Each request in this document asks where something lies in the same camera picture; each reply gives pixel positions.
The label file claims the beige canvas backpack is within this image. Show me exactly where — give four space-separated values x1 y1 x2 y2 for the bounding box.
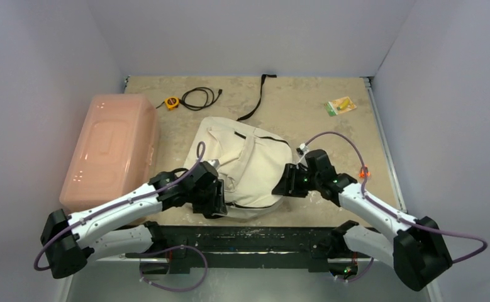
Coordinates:
182 74 296 221

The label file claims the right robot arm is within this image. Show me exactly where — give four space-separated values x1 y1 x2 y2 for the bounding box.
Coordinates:
272 149 453 291

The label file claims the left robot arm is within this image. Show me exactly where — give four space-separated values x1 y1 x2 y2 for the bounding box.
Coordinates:
34 160 227 279

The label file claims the orange small clip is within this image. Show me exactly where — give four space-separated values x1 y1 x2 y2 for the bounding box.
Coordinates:
359 165 370 179

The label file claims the banana picture card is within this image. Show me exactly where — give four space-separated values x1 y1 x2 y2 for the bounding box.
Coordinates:
324 96 357 116

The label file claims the yellow tape measure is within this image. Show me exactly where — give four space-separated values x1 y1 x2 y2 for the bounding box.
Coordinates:
164 96 180 111

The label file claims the pink plastic storage box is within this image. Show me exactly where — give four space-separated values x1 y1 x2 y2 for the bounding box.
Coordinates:
59 94 160 212

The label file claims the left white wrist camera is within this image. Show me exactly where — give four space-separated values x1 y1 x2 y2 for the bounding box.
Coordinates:
207 159 220 169

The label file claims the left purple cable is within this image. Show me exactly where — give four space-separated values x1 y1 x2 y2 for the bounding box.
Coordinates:
34 142 209 293

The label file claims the black table front rail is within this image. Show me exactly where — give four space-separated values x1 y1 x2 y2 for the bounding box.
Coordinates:
123 225 375 276

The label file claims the black coiled cable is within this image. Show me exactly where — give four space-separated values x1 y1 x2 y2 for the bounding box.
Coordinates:
180 87 223 112

